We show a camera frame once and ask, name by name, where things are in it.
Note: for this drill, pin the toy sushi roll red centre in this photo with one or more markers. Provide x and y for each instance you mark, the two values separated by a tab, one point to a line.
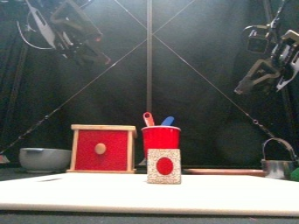
165	166

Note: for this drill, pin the red toy spatula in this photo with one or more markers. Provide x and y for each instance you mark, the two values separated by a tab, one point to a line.
149	119

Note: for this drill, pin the red plastic cup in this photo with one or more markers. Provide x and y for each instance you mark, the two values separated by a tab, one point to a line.
161	137

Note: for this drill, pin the pink tray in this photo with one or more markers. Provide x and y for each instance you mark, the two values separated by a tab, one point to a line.
224	172

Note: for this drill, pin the green toy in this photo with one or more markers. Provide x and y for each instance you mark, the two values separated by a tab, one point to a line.
296	175

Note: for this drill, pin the wooden box red front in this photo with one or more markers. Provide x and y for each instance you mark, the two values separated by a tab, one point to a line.
101	150

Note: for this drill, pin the grey bowl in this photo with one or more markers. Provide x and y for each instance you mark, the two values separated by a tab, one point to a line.
43	159

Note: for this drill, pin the white cutting board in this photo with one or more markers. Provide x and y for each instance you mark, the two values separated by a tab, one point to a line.
148	195

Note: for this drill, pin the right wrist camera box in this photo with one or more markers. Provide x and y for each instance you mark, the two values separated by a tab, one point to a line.
257	41

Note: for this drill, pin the grey vertical frame pole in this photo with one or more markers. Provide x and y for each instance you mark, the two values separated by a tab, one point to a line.
149	64

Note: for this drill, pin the white frame corner bracket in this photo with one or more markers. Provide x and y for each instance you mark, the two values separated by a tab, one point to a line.
3	159

